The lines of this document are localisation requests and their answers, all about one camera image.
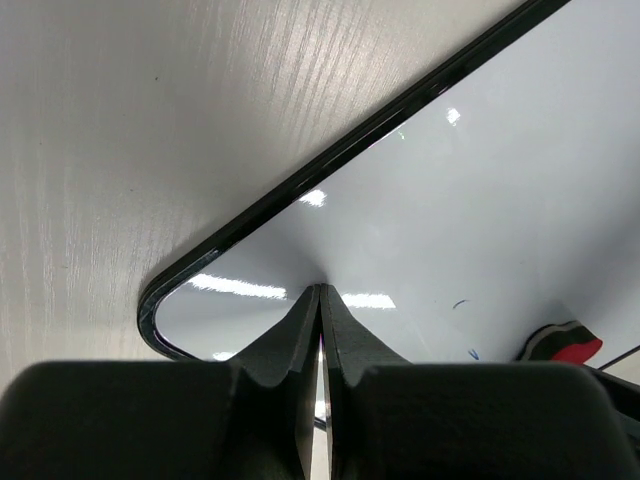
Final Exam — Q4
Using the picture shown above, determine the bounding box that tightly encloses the white whiteboard black frame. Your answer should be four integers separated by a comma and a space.
138, 1, 639, 375

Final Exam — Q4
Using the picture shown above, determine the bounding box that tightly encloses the red whiteboard eraser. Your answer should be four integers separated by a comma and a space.
516, 320, 603, 365

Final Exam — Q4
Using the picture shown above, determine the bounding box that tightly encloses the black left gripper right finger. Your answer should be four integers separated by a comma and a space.
319, 285, 639, 479

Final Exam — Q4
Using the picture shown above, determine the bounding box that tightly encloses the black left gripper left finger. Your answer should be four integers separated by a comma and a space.
1, 286, 320, 479

